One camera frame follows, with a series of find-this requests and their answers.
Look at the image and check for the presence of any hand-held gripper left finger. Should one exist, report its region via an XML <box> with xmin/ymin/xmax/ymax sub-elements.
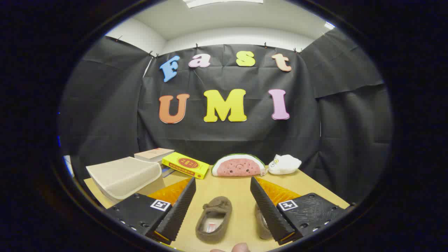
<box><xmin>104</xmin><ymin>177</ymin><xmax>197</xmax><ymax>245</ymax></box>

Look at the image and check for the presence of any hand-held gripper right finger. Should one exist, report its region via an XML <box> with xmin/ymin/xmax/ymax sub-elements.
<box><xmin>250</xmin><ymin>176</ymin><xmax>351</xmax><ymax>245</ymax></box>

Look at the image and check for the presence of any brown fuzzy shoe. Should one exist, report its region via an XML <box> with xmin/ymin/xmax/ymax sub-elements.
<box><xmin>254</xmin><ymin>203</ymin><xmax>274</xmax><ymax>240</ymax></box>
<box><xmin>195</xmin><ymin>196</ymin><xmax>233</xmax><ymax>244</ymax></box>

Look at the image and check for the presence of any beige fabric storage box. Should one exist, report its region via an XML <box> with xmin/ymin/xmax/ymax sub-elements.
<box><xmin>86</xmin><ymin>156</ymin><xmax>166</xmax><ymax>204</ymax></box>

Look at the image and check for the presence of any yellow book with red label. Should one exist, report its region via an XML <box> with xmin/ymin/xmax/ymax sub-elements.
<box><xmin>162</xmin><ymin>152</ymin><xmax>210</xmax><ymax>180</ymax></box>

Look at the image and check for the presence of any small white plush toy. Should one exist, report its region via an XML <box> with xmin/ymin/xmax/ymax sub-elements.
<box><xmin>268</xmin><ymin>154</ymin><xmax>302</xmax><ymax>175</ymax></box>

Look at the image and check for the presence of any watermelon slice plush toy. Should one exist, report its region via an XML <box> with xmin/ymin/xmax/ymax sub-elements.
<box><xmin>211</xmin><ymin>153</ymin><xmax>266</xmax><ymax>177</ymax></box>

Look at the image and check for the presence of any ceiling light panel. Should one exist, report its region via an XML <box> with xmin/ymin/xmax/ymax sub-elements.
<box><xmin>182</xmin><ymin>0</ymin><xmax>264</xmax><ymax>8</ymax></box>

